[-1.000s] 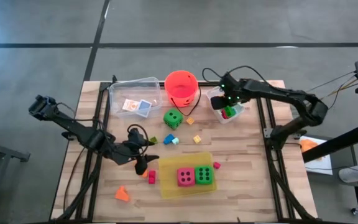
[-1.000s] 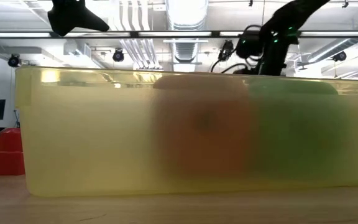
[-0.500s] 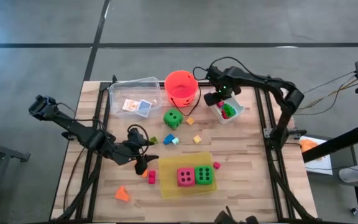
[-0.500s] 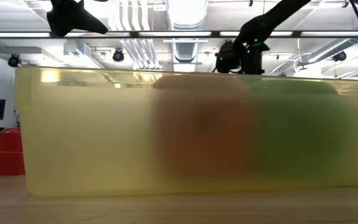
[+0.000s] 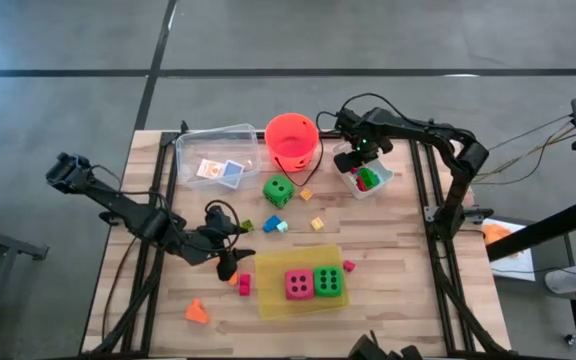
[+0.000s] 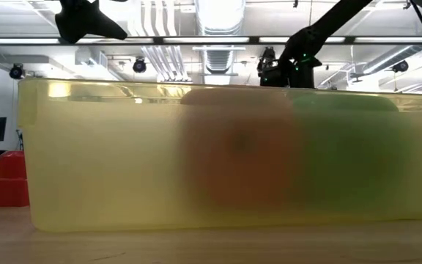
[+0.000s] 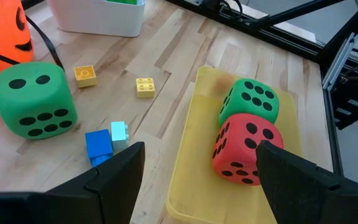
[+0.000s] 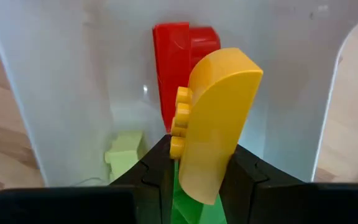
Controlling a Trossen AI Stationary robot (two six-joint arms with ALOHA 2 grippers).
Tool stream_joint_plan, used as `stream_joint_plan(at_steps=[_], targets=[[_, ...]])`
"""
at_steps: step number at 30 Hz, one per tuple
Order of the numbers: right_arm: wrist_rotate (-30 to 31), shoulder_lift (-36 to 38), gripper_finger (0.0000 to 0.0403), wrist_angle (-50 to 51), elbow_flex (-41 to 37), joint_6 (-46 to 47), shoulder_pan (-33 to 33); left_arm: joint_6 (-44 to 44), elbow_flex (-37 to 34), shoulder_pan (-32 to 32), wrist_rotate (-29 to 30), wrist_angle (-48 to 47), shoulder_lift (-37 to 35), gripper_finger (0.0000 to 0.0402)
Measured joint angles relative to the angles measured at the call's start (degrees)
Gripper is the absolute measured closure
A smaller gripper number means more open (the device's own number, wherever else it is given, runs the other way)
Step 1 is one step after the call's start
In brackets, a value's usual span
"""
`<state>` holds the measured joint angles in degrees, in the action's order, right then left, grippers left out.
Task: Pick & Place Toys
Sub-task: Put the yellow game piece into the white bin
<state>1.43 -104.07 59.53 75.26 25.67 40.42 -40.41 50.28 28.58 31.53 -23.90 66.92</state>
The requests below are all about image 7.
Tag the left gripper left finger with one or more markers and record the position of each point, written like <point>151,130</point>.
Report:
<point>104,196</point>

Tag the red foam die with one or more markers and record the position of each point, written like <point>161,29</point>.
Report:
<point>238,149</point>

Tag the light cyan toy brick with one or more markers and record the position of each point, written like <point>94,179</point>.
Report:
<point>119,135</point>

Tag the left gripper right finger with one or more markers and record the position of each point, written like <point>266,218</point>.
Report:
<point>303,199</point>

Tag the silver aluminium bracket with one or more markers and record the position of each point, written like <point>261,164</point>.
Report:
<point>337,62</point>

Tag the yellow four-stud toy brick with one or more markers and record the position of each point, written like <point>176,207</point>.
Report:
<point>145,87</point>

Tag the white plastic basket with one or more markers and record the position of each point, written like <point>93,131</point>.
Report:
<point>98,18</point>

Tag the blue toy brick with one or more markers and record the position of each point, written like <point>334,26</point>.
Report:
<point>98,146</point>

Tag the yellow translucent plastic tray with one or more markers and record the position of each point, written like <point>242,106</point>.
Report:
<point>194,186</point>

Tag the green foam die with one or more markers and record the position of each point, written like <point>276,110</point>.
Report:
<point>33,96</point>
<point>253,99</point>

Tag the black diagonal support beam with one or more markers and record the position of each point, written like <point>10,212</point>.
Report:
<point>291,12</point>

